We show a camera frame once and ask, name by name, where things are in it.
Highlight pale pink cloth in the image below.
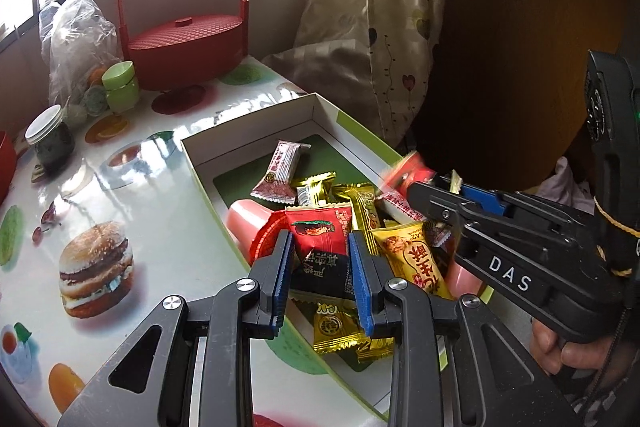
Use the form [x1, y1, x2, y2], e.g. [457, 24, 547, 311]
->
[537, 156, 598, 202]

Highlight clear jar with dark contents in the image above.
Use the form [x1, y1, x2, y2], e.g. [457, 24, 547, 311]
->
[25, 104, 77, 178]

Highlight red black snack packet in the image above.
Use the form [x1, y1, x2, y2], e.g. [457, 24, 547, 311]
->
[285, 203, 357, 303]

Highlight red lidded basket with handle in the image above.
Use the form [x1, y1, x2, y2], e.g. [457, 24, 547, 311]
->
[117, 0, 251, 92]

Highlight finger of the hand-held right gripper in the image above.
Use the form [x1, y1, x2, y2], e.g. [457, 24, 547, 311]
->
[432, 174, 516, 217]
[406, 181, 488, 258]

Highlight cream patterned curtain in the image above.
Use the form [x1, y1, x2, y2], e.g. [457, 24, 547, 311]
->
[262, 0, 451, 152]

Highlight yellow red-lettered snack packet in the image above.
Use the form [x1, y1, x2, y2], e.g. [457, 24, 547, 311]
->
[291, 173, 337, 208]

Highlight long yellow barcode snack packet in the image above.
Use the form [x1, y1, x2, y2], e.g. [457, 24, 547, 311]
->
[331, 183, 383, 255]

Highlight red white snack packet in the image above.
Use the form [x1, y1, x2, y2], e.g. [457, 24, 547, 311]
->
[376, 151, 453, 249]

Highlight person's right forearm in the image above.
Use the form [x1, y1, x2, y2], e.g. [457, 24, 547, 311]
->
[560, 357, 640, 427]

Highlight person's right hand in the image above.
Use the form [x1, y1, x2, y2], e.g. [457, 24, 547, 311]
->
[530, 317, 628, 378]

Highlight red oval tub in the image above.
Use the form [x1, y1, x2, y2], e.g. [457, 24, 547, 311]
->
[0, 130, 19, 202]

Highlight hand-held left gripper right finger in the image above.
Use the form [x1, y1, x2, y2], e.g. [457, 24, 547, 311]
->
[348, 231, 583, 427]

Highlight clear plastic bag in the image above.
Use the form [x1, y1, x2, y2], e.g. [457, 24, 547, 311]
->
[39, 0, 126, 128]

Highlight small green jar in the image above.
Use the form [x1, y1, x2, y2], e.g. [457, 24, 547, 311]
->
[101, 61, 140, 114]

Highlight small pale round jar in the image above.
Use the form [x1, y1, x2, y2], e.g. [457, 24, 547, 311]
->
[82, 86, 108, 118]

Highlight brown wooden door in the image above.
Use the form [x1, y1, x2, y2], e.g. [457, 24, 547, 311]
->
[410, 0, 640, 192]

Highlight pink jelly cup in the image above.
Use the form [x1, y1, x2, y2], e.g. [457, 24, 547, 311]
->
[225, 199, 288, 264]
[442, 247, 488, 303]

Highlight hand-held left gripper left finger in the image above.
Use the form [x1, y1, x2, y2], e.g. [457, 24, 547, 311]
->
[57, 229, 295, 427]

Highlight green cardboard box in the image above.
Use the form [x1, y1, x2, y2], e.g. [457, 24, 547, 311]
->
[179, 93, 496, 423]

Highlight yellow peanut crisp packet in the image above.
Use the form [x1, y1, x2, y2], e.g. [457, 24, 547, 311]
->
[371, 221, 458, 303]

